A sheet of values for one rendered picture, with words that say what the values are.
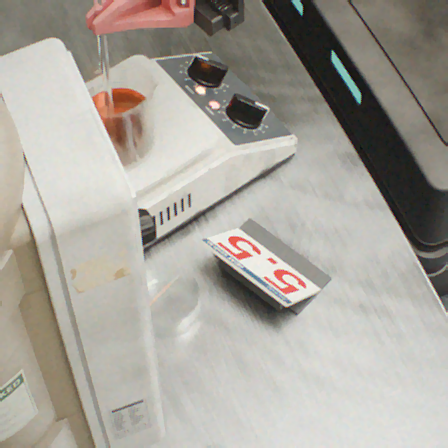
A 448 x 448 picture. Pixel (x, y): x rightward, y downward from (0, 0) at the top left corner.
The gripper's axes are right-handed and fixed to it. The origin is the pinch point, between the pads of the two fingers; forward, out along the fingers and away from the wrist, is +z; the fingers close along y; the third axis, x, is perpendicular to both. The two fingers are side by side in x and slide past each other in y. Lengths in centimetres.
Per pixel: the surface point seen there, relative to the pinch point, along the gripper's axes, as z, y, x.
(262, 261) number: -5.2, 12.0, 23.9
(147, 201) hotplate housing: 0.0, 4.0, 19.1
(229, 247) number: -3.7, 9.8, 22.9
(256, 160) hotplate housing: -10.5, 5.1, 22.1
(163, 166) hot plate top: -2.3, 3.4, 17.1
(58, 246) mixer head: 21, 32, -33
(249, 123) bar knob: -11.8, 2.7, 20.5
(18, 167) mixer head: 21, 30, -35
